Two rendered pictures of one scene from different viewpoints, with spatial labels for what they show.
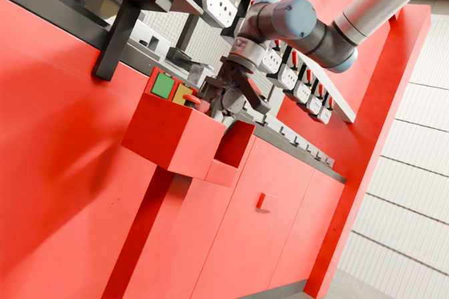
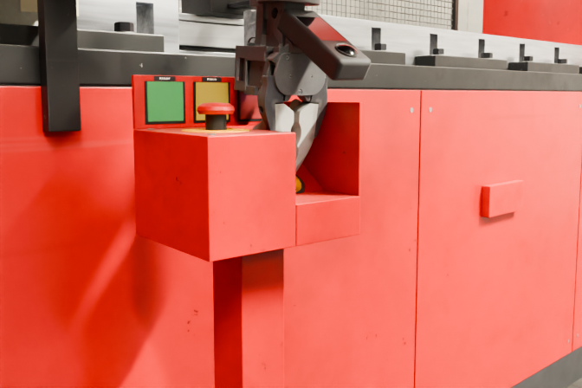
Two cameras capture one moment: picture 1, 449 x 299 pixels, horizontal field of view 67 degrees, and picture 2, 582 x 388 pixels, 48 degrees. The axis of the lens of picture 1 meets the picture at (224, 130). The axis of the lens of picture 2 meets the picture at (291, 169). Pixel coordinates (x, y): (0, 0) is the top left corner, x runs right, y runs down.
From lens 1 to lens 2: 0.15 m
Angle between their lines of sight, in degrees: 15
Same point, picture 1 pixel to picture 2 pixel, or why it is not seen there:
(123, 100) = (123, 148)
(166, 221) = (266, 335)
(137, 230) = (225, 366)
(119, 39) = (61, 51)
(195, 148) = (248, 201)
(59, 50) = not seen: outside the picture
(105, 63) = (56, 105)
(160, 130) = (177, 191)
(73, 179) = (101, 312)
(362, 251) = not seen: outside the picture
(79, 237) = not seen: outside the picture
